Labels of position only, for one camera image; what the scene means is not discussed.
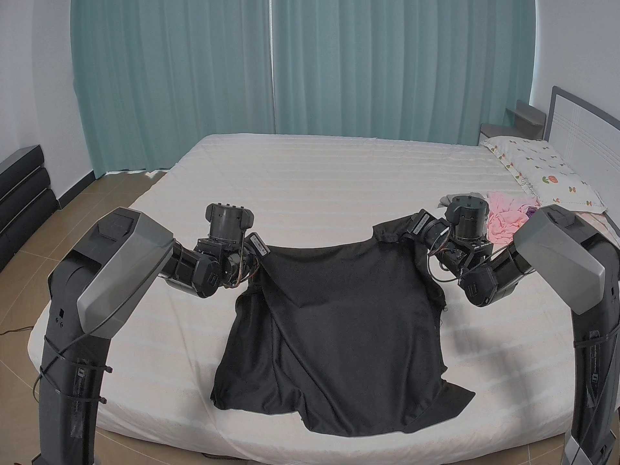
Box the black T-shirt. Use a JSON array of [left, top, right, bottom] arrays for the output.
[[210, 215, 476, 437]]

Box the pink garment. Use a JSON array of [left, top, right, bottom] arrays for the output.
[[486, 191, 533, 243]]

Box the black chest of drawers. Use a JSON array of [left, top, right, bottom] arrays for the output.
[[0, 144, 61, 272]]

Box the grey garment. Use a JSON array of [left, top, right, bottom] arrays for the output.
[[437, 191, 485, 208]]

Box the white printed pillow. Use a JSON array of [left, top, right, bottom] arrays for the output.
[[480, 135, 608, 214]]

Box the grey bedside table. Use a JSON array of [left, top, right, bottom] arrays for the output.
[[480, 99, 547, 146]]

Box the blue-green curtain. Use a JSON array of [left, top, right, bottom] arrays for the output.
[[272, 0, 536, 146], [72, 0, 276, 179]]

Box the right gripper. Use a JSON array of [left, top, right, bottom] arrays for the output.
[[408, 209, 444, 246]]

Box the bed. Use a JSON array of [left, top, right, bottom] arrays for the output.
[[26, 85, 620, 465]]

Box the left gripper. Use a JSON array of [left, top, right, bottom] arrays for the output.
[[241, 232, 270, 272]]

